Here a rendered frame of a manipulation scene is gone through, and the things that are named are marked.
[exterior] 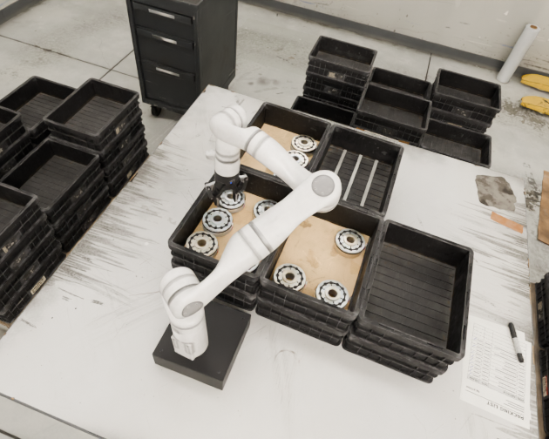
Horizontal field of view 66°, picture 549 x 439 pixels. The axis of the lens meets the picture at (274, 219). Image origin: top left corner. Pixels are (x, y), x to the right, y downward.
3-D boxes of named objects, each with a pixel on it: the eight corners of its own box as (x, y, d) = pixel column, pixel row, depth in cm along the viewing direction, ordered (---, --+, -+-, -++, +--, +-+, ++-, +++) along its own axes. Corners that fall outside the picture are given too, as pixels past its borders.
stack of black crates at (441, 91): (468, 138, 302) (501, 84, 267) (466, 165, 283) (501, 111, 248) (413, 123, 307) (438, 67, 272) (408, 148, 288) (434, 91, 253)
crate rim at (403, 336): (460, 364, 114) (464, 361, 113) (355, 322, 119) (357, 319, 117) (471, 253, 139) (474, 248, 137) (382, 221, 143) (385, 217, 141)
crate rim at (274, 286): (355, 322, 119) (357, 319, 117) (257, 284, 123) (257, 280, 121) (382, 221, 143) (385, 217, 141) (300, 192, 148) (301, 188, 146)
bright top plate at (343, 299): (346, 314, 126) (346, 313, 125) (313, 304, 126) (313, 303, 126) (349, 285, 132) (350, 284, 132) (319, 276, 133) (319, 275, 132)
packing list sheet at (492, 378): (535, 432, 125) (536, 432, 125) (458, 403, 128) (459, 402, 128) (530, 334, 145) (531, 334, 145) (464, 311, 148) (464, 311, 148)
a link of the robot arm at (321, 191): (350, 188, 99) (264, 253, 97) (346, 199, 109) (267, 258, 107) (326, 159, 101) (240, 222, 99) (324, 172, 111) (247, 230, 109)
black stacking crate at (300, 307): (346, 335, 126) (355, 319, 118) (255, 299, 131) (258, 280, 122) (374, 239, 151) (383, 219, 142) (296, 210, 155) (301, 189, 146)
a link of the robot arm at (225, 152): (230, 140, 125) (210, 155, 120) (232, 97, 113) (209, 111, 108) (248, 151, 123) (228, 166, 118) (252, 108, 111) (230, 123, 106)
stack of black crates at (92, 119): (114, 199, 234) (96, 137, 199) (66, 183, 237) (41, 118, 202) (151, 155, 258) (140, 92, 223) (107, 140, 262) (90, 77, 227)
